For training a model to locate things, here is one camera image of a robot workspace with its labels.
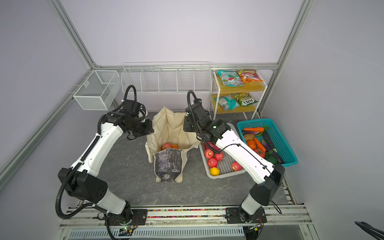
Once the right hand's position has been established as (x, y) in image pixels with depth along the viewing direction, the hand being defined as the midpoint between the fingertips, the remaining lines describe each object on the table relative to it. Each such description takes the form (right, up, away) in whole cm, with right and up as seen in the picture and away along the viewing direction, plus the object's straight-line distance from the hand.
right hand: (188, 122), depth 72 cm
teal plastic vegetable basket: (+56, -11, +24) cm, 62 cm away
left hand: (-19, -5, +6) cm, 20 cm away
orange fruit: (-10, -15, +23) cm, 30 cm away
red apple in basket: (+11, -18, +14) cm, 26 cm away
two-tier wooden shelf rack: (+39, +20, +15) cm, 46 cm away
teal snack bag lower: (+25, +14, +27) cm, 39 cm away
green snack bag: (+37, +17, +30) cm, 50 cm away
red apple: (-14, -14, +17) cm, 26 cm away
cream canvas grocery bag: (-10, -22, +3) cm, 24 cm away
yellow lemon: (+14, -28, +11) cm, 33 cm away
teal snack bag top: (+24, +26, +16) cm, 39 cm away
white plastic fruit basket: (+21, -27, +18) cm, 39 cm away
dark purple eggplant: (+53, -13, +27) cm, 61 cm away
